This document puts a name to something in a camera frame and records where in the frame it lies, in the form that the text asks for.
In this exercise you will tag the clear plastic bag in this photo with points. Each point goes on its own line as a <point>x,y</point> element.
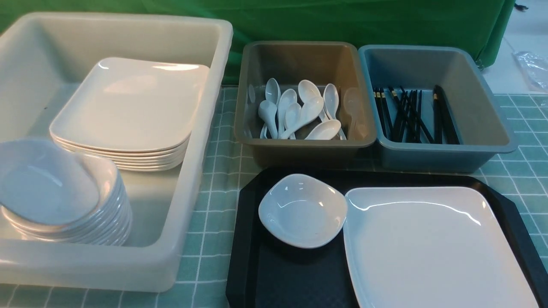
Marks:
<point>534,69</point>

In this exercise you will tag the black chopstick bundle centre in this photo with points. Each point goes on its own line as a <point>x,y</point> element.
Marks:
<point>416,127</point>

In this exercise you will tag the white spoon far left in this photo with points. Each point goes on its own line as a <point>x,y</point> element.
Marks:
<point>267,112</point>

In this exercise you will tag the white ceramic soup spoon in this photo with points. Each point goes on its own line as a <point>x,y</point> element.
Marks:
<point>311,111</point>

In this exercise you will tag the white spoon lower centre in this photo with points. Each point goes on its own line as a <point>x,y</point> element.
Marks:
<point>293,121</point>

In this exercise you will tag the white spoon upper centre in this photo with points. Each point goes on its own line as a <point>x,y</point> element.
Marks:
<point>307,91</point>

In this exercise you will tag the white spoon upper left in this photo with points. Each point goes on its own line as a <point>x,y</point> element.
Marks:
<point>272,91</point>

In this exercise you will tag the white spoon front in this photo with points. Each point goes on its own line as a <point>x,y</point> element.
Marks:
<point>326,130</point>

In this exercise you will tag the white square bowl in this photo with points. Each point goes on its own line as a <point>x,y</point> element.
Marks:
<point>303,212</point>
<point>43,183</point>

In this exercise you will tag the grey plastic spoon bin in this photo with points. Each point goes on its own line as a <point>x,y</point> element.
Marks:
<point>290,62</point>

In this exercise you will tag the black serving tray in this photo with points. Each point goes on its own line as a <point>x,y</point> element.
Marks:
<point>265,272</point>

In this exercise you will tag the white rectangular rice plate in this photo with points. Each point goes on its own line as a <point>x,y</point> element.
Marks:
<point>432,247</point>

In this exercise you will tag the black chopstick bundle right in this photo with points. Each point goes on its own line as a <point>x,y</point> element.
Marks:
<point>443,120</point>

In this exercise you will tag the green checkered tablecloth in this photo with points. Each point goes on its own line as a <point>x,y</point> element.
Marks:
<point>200,282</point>

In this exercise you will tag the white spoon right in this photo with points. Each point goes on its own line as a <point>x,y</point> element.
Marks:
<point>331,103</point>

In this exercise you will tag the large white plastic tub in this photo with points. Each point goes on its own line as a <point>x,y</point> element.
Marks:
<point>44,57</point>

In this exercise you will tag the green backdrop cloth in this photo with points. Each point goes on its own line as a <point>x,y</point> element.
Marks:
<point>475,26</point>

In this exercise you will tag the blue plastic chopstick bin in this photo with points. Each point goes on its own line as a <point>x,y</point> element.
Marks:
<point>479,122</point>

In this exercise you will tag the stack of white bowls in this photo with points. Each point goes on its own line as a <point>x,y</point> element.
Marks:
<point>108,224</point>

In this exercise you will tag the stack of white plates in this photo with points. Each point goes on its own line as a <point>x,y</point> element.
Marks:
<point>139,114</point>

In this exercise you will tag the black chopstick bundle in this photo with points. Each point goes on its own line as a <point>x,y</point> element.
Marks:
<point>416,127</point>
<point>443,120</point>

